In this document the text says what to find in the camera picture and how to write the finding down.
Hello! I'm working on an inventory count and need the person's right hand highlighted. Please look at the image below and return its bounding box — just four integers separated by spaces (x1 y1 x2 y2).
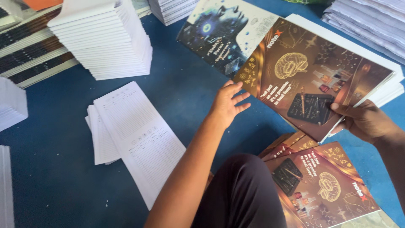
329 100 400 145

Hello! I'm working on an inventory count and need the person's left hand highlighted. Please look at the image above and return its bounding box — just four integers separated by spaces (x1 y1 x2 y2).
209 80 252 130

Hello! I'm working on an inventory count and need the brown brain-print notebook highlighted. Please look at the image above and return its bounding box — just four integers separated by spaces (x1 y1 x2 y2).
232 17 397 144

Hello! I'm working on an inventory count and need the white paper block pile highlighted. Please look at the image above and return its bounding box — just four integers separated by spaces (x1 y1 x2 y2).
285 13 405 109

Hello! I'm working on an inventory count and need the blue face-print notebook cover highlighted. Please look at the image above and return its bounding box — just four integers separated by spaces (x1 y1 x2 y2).
176 0 281 78

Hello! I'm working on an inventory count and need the stack of brown brain-print covers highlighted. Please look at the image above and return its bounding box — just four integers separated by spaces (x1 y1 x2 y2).
258 131 382 228

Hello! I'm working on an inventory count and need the person's dark trouser leg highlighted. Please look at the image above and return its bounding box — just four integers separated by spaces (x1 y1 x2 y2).
191 154 287 228

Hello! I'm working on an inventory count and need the pile of white index sheets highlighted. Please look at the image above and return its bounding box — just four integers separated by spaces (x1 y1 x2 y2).
84 81 187 211

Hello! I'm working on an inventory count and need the wide stack of white paper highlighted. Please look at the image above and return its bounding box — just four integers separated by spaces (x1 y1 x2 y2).
321 0 405 66

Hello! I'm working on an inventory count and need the small stack of white page blocks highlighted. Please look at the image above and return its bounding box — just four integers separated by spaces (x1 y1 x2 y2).
148 0 200 27

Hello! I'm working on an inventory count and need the tall stack of white page blocks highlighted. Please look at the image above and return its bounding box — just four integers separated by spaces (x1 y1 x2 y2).
47 0 153 81

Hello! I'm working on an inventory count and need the stack of dark-spined bound notebooks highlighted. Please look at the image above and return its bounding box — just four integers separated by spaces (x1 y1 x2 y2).
0 6 80 89

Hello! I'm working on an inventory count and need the orange sheet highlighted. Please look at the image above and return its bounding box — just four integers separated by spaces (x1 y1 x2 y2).
22 0 64 11

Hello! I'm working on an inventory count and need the short white paper stack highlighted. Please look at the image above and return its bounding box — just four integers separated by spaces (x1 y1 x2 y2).
0 76 28 132

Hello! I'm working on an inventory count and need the white paper stack edge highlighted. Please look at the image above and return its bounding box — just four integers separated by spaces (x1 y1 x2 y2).
0 145 16 228

